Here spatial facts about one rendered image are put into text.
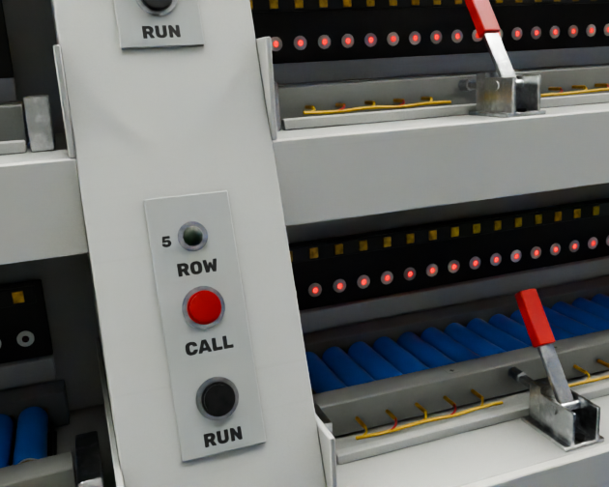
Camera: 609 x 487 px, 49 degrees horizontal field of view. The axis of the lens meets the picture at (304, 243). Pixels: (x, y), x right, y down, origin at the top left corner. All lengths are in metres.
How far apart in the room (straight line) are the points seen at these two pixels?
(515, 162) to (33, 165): 0.26
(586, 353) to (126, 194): 0.33
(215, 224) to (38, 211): 0.08
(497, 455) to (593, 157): 0.19
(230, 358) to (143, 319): 0.04
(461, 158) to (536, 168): 0.05
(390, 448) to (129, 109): 0.24
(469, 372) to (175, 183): 0.23
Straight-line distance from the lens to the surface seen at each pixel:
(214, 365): 0.32
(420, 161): 0.37
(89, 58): 0.34
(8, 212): 0.33
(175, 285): 0.32
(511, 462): 0.41
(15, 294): 0.48
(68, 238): 0.33
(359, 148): 0.36
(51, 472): 0.39
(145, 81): 0.34
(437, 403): 0.45
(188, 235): 0.32
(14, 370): 0.49
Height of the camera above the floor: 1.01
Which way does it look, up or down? 3 degrees up
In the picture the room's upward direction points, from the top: 9 degrees counter-clockwise
